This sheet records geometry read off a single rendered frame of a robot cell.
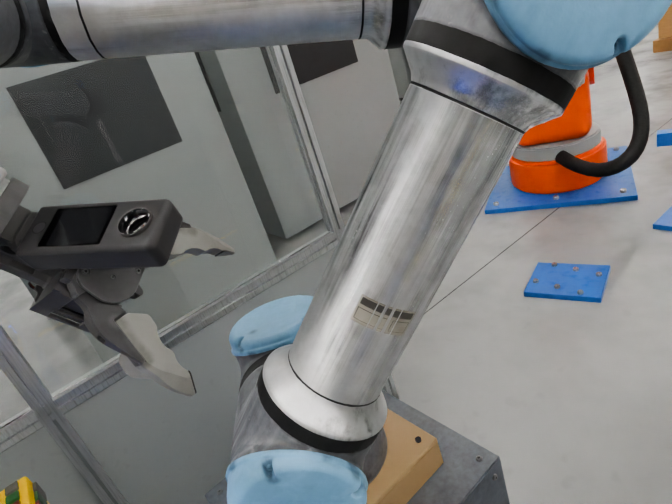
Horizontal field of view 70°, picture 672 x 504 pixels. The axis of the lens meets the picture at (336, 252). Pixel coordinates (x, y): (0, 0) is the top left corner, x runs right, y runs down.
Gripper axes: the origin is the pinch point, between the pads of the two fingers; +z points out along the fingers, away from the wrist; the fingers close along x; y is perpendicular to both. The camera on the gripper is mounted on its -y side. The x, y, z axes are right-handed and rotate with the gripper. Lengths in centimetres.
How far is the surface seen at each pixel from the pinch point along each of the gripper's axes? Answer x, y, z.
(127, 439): -4, 86, 30
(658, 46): -580, -42, 475
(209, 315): -33, 68, 33
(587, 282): -118, 26, 208
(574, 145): -238, 22, 234
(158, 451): -3, 87, 40
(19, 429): 0, 87, 7
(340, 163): -286, 196, 181
